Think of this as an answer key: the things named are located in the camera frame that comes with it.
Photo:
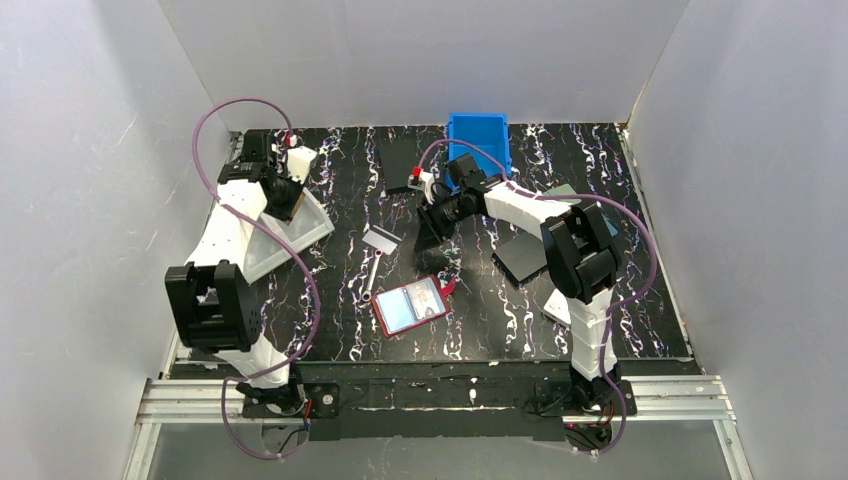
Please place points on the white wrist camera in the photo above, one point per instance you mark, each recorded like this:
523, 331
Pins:
298, 159
423, 182

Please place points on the metal wrench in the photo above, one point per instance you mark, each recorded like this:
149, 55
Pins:
372, 273

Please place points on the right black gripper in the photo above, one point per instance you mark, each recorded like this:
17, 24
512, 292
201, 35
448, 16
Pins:
433, 216

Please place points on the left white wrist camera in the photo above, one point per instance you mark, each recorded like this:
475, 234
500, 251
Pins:
298, 159

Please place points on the aluminium frame rail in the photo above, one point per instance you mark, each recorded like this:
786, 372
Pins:
658, 398

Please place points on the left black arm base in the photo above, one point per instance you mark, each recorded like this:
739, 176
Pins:
310, 401

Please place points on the black foam pad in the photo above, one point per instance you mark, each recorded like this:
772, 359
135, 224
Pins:
397, 160

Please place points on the blue plastic bin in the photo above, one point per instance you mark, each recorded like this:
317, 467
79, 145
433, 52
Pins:
487, 131

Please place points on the black notebook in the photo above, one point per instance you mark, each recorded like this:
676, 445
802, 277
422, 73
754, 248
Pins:
521, 258

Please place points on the white divided tray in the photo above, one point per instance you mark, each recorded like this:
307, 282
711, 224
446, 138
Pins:
310, 224

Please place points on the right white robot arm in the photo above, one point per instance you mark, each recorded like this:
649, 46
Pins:
582, 258

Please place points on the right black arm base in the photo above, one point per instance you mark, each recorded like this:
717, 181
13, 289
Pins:
587, 409

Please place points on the white card holder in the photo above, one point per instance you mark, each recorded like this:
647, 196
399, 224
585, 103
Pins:
556, 308

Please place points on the red card holder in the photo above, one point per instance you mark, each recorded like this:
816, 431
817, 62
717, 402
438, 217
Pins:
411, 305

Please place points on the green card holder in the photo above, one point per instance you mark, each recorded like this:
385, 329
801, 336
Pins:
563, 192

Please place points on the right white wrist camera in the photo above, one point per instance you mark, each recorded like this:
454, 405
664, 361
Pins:
423, 182

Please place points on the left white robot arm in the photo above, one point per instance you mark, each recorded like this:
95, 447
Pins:
210, 294

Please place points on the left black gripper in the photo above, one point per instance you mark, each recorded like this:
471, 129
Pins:
250, 171

